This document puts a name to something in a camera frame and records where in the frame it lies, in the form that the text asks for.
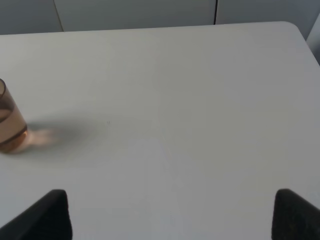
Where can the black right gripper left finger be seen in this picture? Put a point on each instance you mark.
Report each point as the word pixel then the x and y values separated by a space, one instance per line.
pixel 46 219

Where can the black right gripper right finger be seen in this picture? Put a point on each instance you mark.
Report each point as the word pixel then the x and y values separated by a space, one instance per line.
pixel 294 218

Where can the pink translucent plastic cup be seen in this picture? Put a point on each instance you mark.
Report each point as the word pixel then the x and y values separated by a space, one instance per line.
pixel 13 127

